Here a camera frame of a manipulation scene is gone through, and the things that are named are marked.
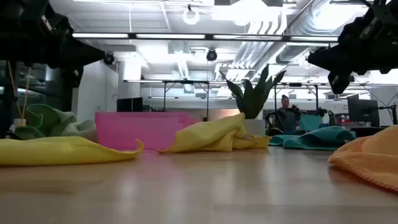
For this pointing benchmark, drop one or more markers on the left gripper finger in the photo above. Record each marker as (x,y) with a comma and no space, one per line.
(75,77)
(85,54)

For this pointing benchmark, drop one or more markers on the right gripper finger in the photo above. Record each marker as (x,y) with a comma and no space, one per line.
(339,82)
(329,59)

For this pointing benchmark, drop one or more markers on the teal microfiber towel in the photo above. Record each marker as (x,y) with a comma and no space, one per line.
(317,138)

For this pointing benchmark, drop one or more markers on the yellow microfiber towel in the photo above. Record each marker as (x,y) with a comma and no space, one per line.
(56,151)
(214,135)

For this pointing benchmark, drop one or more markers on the pink plastic bin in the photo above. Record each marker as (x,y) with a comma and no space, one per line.
(133,130)

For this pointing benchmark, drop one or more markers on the orange microfiber towel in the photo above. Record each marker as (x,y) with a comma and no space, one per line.
(370,158)

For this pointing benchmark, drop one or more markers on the green microfiber towel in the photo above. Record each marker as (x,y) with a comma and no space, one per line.
(46,121)

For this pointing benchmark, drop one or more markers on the black ceiling spot lamp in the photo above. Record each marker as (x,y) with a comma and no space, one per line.
(109,58)
(211,55)

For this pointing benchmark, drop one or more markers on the teal chair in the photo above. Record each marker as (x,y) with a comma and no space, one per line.
(311,122)

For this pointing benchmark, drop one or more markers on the person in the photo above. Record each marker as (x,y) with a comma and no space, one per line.
(287,116)

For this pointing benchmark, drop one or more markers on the reed diffuser jar with sticks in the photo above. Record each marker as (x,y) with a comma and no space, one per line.
(20,122)

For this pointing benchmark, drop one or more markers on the snake plant in white pot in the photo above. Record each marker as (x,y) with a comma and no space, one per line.
(253,102)

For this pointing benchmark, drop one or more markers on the LED light bar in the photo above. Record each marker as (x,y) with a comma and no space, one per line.
(209,37)

